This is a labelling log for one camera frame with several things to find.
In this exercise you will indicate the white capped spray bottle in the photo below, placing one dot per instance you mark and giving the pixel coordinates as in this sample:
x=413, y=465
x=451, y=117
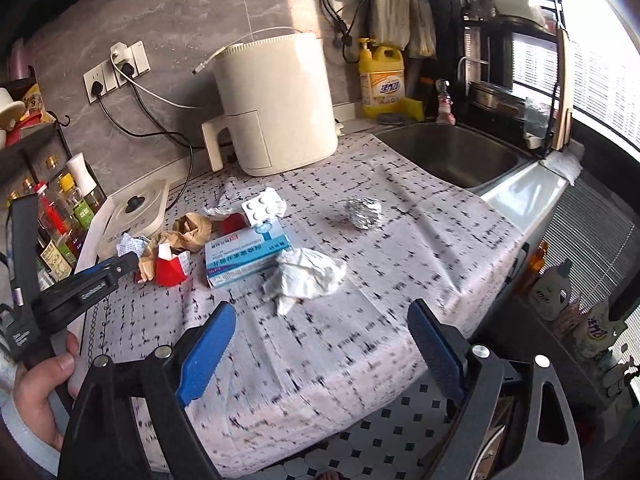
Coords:
x=82, y=175

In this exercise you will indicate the white lid with black knob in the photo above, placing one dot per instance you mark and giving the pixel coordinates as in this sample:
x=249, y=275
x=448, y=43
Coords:
x=145, y=215

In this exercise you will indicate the white detergent jug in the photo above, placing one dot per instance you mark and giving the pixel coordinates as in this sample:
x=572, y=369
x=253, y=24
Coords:
x=552, y=290

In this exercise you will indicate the white air fryer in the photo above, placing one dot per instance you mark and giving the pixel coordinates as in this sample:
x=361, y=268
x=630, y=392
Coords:
x=270, y=105

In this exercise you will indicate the white cup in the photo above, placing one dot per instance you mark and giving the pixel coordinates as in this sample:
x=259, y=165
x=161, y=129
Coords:
x=10, y=107

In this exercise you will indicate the row of condiment bottles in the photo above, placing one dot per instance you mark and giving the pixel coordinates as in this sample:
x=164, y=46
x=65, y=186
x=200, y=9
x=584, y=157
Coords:
x=55, y=220

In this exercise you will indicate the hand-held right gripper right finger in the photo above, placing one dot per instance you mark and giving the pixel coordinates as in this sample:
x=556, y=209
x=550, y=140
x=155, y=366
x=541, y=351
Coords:
x=435, y=345

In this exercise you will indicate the crumpled tan paper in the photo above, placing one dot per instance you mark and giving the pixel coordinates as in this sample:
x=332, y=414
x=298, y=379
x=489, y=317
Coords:
x=150, y=265

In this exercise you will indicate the black storage shelf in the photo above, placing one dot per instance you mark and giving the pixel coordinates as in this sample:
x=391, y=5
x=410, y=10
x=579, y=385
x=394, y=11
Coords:
x=35, y=145

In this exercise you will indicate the window with blind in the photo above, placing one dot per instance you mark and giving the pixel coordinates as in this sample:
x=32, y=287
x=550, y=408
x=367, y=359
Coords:
x=600, y=85

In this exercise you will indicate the hanging plastic bag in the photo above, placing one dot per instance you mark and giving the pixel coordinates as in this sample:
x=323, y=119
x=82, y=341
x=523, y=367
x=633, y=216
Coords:
x=422, y=25
x=390, y=10

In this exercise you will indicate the white pill blister pack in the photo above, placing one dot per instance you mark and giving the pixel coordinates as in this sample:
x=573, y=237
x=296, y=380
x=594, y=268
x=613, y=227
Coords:
x=262, y=206

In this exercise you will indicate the yellow sponge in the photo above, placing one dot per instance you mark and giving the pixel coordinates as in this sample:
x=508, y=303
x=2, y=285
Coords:
x=412, y=109

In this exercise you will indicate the white tissue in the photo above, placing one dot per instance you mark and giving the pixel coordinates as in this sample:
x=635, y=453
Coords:
x=305, y=275

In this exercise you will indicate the red white torn carton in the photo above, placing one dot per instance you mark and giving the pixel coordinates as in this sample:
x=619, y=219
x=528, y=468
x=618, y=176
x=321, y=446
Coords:
x=170, y=270

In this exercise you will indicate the yellow detergent bottle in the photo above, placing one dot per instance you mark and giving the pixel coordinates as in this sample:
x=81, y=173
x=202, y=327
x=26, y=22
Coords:
x=382, y=80

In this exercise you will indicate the white bowl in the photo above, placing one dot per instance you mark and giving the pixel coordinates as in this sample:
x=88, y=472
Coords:
x=517, y=2

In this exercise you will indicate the white charger plug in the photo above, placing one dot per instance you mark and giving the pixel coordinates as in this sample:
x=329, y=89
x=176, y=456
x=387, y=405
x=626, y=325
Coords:
x=120, y=53

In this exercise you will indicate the steel sink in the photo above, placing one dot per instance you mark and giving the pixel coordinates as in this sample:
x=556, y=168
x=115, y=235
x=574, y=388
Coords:
x=450, y=150

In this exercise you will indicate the small pink spray bottle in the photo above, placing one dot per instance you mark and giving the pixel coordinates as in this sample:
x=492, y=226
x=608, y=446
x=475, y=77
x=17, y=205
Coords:
x=445, y=107

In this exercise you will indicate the red bowl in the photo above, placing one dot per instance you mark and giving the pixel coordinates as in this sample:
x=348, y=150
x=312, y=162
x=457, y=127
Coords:
x=27, y=125

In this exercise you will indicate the colourful refill pouch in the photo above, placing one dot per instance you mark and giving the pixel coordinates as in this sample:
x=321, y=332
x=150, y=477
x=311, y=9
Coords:
x=597, y=330

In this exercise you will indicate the grey round scrubber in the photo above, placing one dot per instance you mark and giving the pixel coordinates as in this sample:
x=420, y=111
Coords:
x=392, y=119

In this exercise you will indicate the wall socket panel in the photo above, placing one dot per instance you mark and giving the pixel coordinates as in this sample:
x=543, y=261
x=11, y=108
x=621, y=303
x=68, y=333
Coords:
x=140, y=57

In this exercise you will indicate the blue white medicine box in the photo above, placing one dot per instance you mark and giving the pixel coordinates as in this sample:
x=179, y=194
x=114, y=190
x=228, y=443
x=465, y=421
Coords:
x=240, y=260

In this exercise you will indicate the orange bottle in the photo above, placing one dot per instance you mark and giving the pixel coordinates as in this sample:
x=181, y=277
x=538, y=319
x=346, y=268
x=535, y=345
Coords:
x=532, y=265

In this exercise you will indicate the black dish rack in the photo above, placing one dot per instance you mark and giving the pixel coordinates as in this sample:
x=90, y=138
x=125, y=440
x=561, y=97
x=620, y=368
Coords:
x=500, y=55

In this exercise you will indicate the black white patterned cloth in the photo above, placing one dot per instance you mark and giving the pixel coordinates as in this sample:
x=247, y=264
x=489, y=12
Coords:
x=320, y=360

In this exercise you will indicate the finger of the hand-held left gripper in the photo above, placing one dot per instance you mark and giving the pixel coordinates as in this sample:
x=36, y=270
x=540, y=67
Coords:
x=25, y=250
x=85, y=290

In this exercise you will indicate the white rag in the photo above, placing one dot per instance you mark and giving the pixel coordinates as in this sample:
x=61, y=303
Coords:
x=562, y=166

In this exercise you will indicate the clear plastic bag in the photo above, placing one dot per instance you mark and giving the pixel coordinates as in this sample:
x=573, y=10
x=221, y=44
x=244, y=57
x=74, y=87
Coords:
x=537, y=117

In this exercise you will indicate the wooden cutting board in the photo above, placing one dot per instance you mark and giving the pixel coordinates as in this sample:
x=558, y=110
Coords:
x=564, y=90

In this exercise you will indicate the person's left hand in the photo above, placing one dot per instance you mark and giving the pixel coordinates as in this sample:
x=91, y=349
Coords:
x=37, y=390

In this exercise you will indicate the crumpled white printed wrapper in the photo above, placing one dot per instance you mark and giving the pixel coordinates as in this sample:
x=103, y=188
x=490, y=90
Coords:
x=131, y=246

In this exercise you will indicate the foil ball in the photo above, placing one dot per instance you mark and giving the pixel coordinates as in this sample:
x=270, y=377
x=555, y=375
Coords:
x=365, y=213

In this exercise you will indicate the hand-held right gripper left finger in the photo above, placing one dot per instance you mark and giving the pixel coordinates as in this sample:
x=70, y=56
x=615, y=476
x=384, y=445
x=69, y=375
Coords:
x=207, y=355

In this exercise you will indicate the yellow snack bag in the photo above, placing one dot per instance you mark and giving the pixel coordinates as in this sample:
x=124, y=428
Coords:
x=36, y=100

